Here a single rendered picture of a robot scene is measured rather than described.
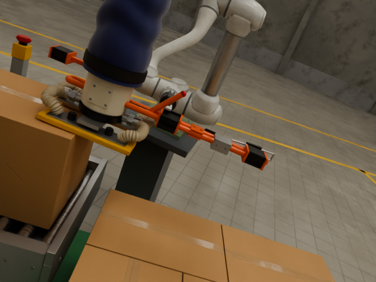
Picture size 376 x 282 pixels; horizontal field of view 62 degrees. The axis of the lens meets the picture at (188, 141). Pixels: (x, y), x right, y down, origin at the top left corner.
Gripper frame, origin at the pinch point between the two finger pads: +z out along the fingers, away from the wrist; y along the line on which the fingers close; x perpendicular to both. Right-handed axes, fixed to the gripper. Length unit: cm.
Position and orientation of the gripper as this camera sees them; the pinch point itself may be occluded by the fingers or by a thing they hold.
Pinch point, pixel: (164, 114)
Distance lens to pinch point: 122.7
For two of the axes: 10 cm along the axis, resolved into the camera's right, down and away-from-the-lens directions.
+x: -9.4, -3.3, -1.2
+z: -0.1, 3.8, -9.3
